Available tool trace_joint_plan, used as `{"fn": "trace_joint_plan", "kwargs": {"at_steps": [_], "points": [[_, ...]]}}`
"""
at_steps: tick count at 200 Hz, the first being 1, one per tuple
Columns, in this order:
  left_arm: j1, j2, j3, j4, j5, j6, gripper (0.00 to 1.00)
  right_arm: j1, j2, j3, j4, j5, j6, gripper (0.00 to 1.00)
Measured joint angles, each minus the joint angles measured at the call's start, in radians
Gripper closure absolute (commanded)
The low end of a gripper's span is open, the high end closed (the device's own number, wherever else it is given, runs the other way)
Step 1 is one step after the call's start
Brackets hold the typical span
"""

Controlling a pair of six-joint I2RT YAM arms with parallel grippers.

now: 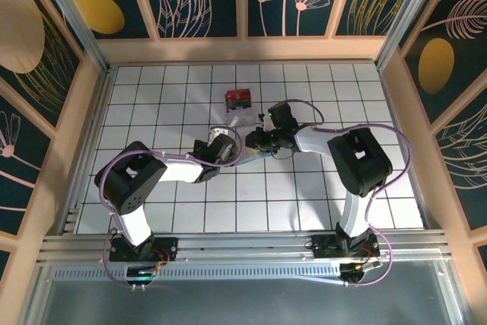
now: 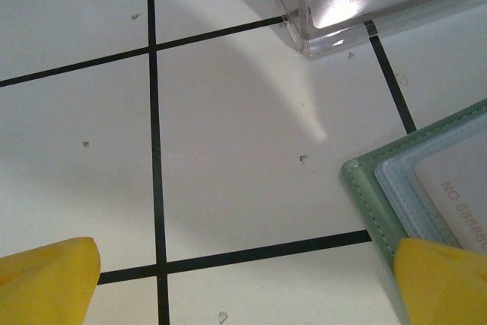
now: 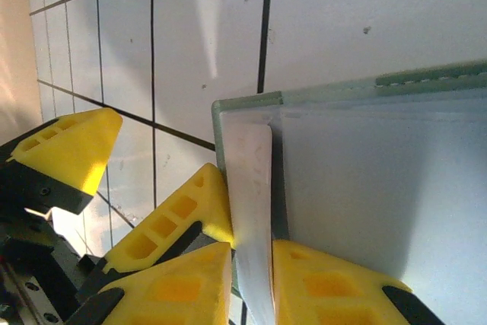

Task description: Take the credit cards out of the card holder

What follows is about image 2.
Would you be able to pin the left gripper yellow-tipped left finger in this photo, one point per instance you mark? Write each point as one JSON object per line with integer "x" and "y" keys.
{"x": 45, "y": 287}

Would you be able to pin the white numbered card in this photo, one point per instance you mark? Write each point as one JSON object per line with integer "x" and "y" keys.
{"x": 456, "y": 188}

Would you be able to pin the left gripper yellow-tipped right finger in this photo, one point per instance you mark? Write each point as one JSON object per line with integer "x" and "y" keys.
{"x": 445, "y": 290}

